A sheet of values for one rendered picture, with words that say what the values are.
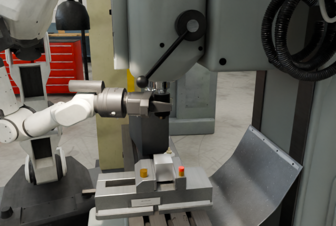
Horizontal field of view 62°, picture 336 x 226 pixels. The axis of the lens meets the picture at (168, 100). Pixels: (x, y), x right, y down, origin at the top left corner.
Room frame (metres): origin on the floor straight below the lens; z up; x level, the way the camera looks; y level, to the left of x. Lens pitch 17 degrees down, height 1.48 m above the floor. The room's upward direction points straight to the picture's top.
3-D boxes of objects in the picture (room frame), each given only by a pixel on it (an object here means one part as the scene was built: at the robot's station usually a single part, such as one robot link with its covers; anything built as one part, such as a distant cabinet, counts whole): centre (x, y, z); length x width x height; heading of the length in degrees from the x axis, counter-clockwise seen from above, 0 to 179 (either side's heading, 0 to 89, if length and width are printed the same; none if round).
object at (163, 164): (0.77, 0.02, 1.03); 0.06 x 0.05 x 0.06; 8
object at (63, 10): (0.65, 0.21, 1.48); 0.07 x 0.07 x 0.06
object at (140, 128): (1.17, 0.09, 1.02); 0.22 x 0.12 x 0.20; 21
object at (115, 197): (0.76, 0.05, 0.97); 0.35 x 0.15 x 0.11; 98
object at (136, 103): (0.79, 0.11, 1.23); 0.13 x 0.12 x 0.10; 176
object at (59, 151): (1.39, 0.67, 0.68); 0.21 x 0.20 x 0.13; 23
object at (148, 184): (0.76, 0.07, 1.01); 0.12 x 0.06 x 0.04; 8
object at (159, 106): (0.75, 0.02, 1.23); 0.06 x 0.02 x 0.03; 86
